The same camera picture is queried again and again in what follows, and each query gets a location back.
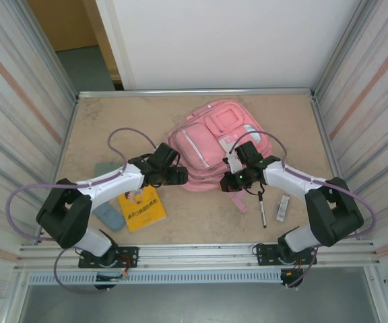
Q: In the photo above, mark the pink school backpack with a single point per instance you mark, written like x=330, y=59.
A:
x=194, y=144

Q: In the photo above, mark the black marker pen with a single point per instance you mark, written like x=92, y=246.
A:
x=263, y=215

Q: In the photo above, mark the small clear barcode box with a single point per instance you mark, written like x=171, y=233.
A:
x=282, y=208

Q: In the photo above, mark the yellow book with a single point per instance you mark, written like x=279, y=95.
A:
x=143, y=212

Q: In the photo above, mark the blue-grey oval pencil case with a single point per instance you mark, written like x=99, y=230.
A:
x=111, y=218

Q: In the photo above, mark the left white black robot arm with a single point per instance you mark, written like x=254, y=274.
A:
x=120, y=183

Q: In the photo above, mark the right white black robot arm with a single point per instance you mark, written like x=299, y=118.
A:
x=278, y=183

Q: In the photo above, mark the black table clamp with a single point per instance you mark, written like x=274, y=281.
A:
x=291, y=279
x=104, y=288

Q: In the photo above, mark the striped translucent side panel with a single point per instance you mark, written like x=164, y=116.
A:
x=376, y=101
x=12, y=101

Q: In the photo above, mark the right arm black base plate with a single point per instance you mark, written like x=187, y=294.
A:
x=264, y=250

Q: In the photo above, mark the thin aluminium table edge rail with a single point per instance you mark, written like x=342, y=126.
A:
x=197, y=91

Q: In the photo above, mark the aluminium table side rail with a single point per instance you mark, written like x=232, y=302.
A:
x=332, y=161
x=62, y=151

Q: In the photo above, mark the wide aluminium base rail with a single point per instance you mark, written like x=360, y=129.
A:
x=197, y=252

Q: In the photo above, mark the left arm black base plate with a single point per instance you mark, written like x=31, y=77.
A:
x=130, y=252

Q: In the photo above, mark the white door frame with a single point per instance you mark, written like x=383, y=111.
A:
x=116, y=40

